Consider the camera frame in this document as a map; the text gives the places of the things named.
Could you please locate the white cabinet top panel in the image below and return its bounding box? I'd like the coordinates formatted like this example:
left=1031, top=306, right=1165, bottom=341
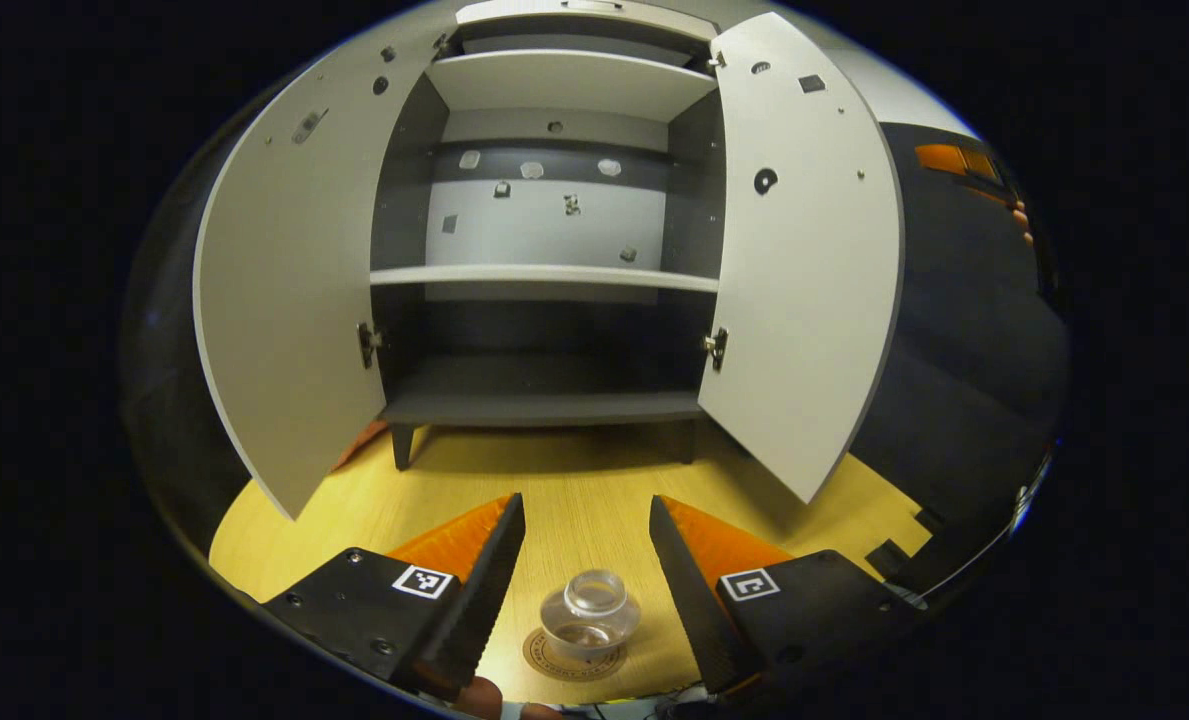
left=454, top=0, right=720, bottom=43

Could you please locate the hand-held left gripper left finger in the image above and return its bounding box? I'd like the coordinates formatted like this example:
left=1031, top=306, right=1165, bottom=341
left=259, top=492, right=527, bottom=701

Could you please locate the white and grey cabinet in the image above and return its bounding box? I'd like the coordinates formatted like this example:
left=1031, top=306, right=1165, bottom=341
left=369, top=0, right=730, bottom=471

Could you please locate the white cabinet door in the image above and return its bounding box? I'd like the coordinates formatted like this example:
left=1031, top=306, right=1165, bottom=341
left=192, top=8, right=458, bottom=522
left=697, top=12, right=905, bottom=505

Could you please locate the round brown coaster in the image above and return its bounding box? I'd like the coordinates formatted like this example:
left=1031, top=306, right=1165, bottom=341
left=522, top=625, right=628, bottom=684

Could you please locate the clear plastic bottle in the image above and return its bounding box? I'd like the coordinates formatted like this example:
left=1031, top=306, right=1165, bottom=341
left=539, top=568, right=643, bottom=663

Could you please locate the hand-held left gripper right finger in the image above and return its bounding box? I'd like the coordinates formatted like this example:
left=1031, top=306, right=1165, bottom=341
left=648, top=494, right=920, bottom=696

